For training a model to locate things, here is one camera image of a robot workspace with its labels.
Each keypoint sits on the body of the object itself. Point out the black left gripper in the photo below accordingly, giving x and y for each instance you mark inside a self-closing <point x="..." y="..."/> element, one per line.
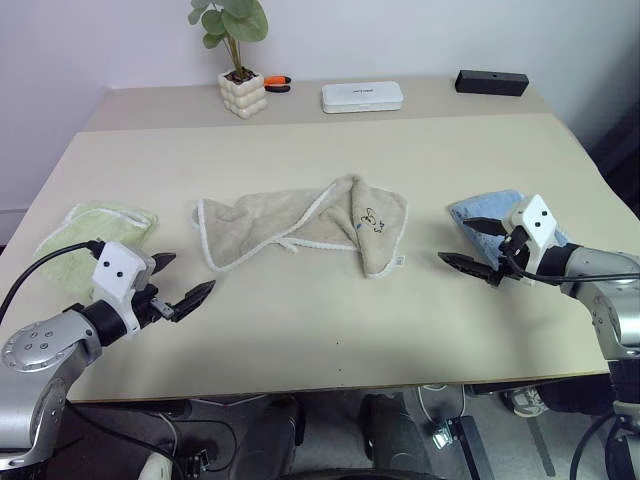
<point x="155" y="309"/>

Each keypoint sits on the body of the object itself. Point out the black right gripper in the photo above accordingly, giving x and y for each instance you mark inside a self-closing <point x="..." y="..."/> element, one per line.
<point x="515" y="250"/>

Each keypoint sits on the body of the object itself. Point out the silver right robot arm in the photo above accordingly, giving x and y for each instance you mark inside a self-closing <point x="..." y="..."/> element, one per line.
<point x="600" y="265"/>

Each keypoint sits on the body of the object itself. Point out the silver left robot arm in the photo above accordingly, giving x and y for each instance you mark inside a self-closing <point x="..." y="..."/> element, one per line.
<point x="35" y="345"/>

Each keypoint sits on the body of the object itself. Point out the light blue towel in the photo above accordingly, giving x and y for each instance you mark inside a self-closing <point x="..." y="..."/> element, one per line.
<point x="487" y="207"/>

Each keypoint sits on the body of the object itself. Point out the beige embroidered towel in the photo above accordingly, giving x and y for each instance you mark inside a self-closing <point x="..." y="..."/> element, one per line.
<point x="260" y="220"/>

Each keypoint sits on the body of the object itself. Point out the light green towel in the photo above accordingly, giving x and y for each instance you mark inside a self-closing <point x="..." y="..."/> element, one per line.
<point x="95" y="222"/>

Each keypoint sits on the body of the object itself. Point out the grey sneaker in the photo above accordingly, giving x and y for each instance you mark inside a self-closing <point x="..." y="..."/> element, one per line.
<point x="525" y="402"/>

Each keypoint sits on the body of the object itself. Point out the black rectangular box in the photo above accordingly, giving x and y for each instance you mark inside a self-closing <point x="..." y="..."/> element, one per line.
<point x="492" y="82"/>

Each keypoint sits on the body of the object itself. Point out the black chair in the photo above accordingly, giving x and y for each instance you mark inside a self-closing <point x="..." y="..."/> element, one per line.
<point x="617" y="155"/>

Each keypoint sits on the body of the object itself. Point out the dark trouser leg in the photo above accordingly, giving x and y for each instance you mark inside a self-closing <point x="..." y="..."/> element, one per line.
<point x="575" y="397"/>

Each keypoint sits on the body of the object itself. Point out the dark rounded shape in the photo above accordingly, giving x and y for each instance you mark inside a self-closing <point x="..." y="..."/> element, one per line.
<point x="270" y="435"/>
<point x="392" y="432"/>

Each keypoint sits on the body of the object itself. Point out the white flat case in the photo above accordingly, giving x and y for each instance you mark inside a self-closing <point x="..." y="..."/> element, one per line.
<point x="361" y="97"/>

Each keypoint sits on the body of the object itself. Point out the green plant in white pot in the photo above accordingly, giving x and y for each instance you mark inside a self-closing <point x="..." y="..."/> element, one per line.
<point x="243" y="95"/>

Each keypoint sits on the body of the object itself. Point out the black table leg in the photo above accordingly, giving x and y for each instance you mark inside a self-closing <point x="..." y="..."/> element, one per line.
<point x="472" y="447"/>

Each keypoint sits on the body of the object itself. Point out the orange and black pliers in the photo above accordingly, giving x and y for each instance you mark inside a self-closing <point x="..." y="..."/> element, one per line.
<point x="278" y="83"/>

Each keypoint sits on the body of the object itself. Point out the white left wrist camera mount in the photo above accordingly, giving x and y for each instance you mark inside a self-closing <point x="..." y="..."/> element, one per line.
<point x="117" y="270"/>

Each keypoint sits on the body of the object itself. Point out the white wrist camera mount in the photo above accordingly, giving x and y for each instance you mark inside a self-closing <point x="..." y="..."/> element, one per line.
<point x="537" y="220"/>
<point x="117" y="270"/>

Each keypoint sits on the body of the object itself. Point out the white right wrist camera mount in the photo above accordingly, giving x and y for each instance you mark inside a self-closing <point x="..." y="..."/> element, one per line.
<point x="537" y="220"/>

